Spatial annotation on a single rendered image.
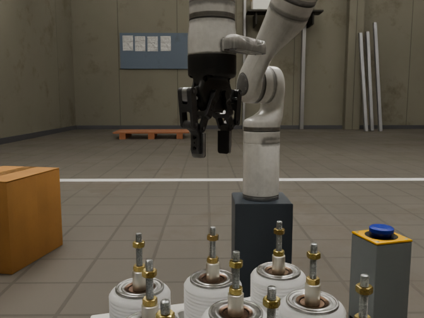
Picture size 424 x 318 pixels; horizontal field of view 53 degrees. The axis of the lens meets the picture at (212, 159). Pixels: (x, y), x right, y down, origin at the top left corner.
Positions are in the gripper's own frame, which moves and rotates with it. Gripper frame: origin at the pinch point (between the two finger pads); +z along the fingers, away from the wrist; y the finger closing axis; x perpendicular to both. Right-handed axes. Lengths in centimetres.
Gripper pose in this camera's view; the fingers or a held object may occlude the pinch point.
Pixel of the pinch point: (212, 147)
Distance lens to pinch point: 67.6
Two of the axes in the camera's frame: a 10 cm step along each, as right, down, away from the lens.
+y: -5.9, 1.0, -8.0
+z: 0.0, 9.9, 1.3
